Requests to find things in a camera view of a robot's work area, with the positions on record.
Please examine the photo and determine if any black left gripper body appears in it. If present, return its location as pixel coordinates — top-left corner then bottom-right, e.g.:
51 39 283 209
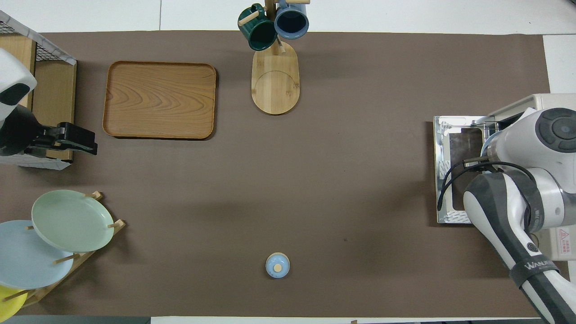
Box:
0 104 45 157

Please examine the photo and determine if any toaster oven glass door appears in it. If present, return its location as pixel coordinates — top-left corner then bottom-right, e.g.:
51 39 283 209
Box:
433 116 495 224

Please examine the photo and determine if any white toaster oven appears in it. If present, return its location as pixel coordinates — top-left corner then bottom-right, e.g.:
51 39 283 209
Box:
433 94 576 261

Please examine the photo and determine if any wooden shelf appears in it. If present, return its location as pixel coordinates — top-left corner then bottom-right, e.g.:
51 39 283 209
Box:
0 35 77 171

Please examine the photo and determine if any pale green plate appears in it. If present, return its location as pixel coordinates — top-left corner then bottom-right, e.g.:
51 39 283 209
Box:
31 189 114 253

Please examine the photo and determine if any wooden serving tray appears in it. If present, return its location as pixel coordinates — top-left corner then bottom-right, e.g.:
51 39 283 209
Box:
103 61 217 140

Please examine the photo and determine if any wooden plate rack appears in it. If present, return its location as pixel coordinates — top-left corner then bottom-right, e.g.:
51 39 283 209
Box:
0 191 126 307

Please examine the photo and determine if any light blue racked plate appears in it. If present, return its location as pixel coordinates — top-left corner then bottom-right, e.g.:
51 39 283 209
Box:
0 220 75 290

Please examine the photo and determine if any yellow plate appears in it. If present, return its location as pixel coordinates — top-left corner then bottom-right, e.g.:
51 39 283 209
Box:
0 286 28 322

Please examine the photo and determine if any wooden mug tree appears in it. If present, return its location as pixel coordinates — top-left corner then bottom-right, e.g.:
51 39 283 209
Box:
238 0 311 115

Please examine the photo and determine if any dark green mug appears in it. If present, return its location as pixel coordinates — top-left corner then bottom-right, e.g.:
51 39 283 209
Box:
238 4 277 51

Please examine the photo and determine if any blue mug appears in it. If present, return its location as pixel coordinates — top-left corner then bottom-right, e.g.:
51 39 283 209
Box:
274 0 310 40

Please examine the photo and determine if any brown table mat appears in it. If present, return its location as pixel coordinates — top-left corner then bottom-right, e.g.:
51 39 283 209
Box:
0 31 552 318

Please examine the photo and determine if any black wire basket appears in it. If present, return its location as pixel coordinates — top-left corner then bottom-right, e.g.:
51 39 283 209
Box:
0 10 77 66

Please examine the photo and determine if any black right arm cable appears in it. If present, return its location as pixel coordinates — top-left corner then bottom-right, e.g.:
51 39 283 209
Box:
437 157 540 212

